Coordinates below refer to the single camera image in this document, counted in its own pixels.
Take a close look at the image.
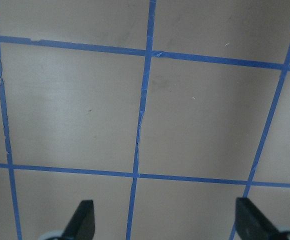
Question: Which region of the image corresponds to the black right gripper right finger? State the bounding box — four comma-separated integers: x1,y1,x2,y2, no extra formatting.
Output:
235,197,290,240

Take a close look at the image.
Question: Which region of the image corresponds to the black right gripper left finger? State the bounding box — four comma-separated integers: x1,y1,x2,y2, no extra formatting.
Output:
61,200,96,240

